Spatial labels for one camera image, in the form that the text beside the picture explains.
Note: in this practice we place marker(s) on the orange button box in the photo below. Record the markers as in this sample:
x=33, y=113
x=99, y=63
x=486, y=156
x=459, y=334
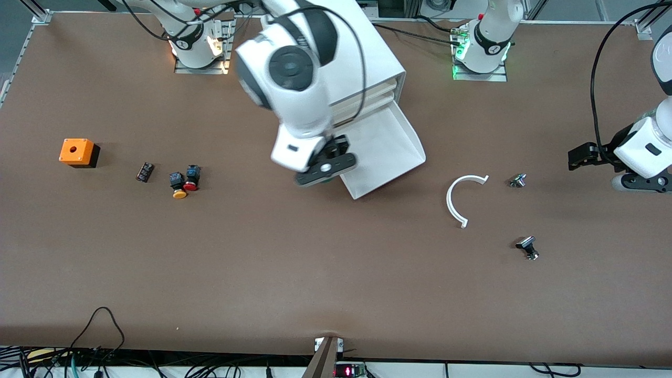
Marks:
x=76, y=149

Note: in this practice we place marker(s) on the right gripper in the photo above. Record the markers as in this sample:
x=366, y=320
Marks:
x=328, y=150

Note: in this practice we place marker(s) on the small metal bracket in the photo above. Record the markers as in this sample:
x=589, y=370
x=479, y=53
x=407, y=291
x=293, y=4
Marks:
x=318, y=344

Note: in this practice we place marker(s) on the white plastic drawer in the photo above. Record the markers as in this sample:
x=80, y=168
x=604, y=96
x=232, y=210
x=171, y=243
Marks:
x=383, y=152
x=375, y=103
x=373, y=93

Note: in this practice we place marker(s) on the white drawer cabinet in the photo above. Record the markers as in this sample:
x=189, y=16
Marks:
x=378, y=52

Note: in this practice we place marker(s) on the yellow push button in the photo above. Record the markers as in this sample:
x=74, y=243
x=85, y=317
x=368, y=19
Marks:
x=179, y=193

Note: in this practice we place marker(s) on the device with red display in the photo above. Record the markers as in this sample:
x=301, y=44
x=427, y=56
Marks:
x=349, y=371

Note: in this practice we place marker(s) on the red push button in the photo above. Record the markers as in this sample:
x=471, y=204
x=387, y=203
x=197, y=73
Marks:
x=190, y=186

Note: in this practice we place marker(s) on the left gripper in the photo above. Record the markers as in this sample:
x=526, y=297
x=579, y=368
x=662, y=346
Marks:
x=604, y=155

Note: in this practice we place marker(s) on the small black electrical component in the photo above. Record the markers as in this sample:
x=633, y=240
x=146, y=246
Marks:
x=145, y=172

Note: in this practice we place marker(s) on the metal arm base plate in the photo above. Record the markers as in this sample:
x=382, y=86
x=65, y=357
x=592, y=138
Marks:
x=493, y=77
x=202, y=70

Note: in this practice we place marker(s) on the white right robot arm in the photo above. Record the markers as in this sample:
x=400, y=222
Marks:
x=310, y=105

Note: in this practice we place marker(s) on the brown wooden post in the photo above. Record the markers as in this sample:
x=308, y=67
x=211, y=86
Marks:
x=323, y=362

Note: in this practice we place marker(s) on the white curved plastic piece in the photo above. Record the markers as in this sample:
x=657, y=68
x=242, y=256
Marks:
x=448, y=200

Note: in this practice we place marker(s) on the small silver key switch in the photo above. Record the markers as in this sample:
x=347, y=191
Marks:
x=517, y=181

